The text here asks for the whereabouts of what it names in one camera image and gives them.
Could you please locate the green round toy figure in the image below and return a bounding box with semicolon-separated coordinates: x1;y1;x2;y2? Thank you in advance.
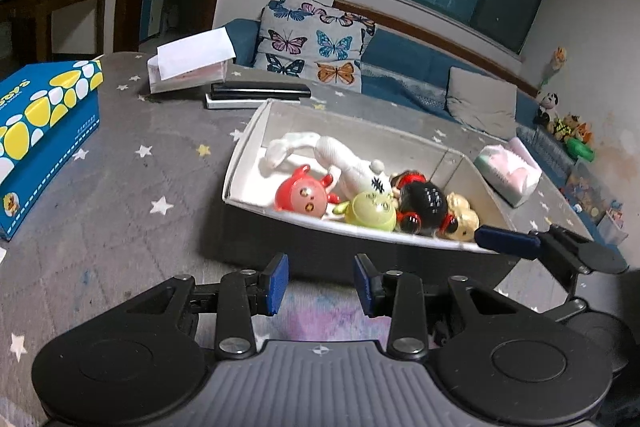
332;191;399;233

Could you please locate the grey cushion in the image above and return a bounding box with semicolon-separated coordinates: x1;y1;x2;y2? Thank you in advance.
445;67;519;140

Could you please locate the orange and green plush toy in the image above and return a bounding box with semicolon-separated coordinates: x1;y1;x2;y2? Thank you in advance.
540;47;569;88

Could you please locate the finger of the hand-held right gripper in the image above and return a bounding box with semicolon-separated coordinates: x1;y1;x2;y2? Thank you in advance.
474;224;630;277

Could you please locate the black-haired red doll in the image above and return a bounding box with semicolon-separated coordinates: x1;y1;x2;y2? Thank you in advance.
390;171;459;238

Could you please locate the blue grey throw blanket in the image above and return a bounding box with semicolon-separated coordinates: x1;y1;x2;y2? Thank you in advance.
360;62;447;108

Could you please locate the clear plastic toy bin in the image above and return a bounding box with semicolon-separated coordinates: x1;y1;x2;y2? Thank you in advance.
562;157;619;224

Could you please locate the grey star-printed mat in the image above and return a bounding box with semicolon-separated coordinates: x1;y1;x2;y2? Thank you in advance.
0;52;596;427

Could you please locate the white and pink tissue pack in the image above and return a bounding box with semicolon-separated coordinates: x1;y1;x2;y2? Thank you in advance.
472;138;543;208

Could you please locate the white plush toy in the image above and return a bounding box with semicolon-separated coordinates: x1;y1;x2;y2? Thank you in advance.
264;132;394;208

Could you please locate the yellow peanut toy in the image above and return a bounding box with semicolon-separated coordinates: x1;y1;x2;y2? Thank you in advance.
440;192;481;242

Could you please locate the panda plush toy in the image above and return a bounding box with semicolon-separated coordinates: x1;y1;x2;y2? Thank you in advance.
534;90;561;126

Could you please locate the blue sofa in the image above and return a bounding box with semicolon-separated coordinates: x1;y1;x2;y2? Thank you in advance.
215;18;576;180

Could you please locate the grey and white cardboard box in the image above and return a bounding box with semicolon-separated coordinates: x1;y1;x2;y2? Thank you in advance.
221;98;523;295

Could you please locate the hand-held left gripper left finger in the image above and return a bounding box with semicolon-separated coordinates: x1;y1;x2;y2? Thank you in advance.
114;253;291;361

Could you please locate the yellow and black plush toy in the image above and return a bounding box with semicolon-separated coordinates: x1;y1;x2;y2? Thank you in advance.
552;113;577;142

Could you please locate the white and pink open box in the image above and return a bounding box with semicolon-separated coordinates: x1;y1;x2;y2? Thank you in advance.
147;29;237;95

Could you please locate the butterfly print cushion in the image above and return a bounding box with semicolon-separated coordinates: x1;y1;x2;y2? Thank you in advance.
252;0;377;94

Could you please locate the red round toy figure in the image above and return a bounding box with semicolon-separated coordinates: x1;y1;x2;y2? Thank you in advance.
274;164;335;221

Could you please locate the blue and yellow tissue box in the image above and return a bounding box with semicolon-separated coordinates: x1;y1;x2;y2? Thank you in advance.
0;59;105;242

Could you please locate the small clear plastic bin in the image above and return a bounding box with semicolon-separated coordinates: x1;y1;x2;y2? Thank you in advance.
597;202;629;246

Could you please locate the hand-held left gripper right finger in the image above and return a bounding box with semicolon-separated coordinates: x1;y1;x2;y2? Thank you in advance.
353;253;532;361

